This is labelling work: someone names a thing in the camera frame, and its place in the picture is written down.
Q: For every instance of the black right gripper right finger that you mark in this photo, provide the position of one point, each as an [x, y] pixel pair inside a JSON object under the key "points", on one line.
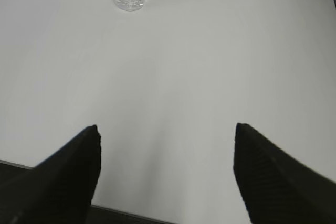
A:
{"points": [[275, 187]]}

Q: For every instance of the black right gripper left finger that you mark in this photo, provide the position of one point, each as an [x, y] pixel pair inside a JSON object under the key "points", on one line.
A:
{"points": [[58, 190]]}

